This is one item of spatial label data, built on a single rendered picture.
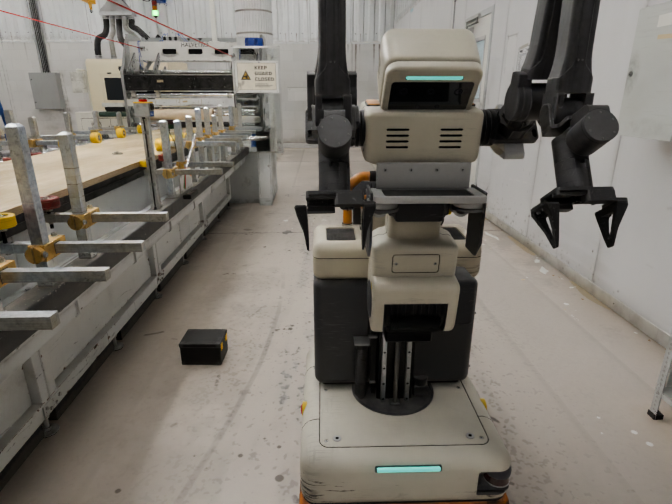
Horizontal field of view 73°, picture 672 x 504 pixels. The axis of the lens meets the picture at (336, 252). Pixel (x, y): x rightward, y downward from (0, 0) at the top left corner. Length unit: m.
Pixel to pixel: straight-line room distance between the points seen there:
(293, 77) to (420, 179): 10.68
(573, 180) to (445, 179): 0.32
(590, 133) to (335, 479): 1.09
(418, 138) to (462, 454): 0.90
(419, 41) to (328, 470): 1.13
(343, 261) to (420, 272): 0.32
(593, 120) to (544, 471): 1.35
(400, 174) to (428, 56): 0.26
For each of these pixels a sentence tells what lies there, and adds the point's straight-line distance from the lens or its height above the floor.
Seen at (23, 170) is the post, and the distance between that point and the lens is 1.56.
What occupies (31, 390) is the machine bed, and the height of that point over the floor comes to 0.23.
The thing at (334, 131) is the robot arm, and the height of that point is 1.19.
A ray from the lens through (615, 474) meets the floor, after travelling 2.01.
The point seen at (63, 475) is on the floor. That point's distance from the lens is 2.00.
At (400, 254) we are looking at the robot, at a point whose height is 0.87.
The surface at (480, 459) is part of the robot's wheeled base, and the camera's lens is 1.48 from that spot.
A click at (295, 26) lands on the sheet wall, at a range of 11.79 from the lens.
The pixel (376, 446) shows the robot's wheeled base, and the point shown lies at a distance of 1.45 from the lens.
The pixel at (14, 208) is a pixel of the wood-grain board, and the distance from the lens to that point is 1.84.
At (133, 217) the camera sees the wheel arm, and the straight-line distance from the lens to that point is 1.78.
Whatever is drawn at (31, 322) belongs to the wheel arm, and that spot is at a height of 0.81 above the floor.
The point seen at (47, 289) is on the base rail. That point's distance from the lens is 1.61.
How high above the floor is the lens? 1.25
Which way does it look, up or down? 19 degrees down
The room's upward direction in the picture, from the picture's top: straight up
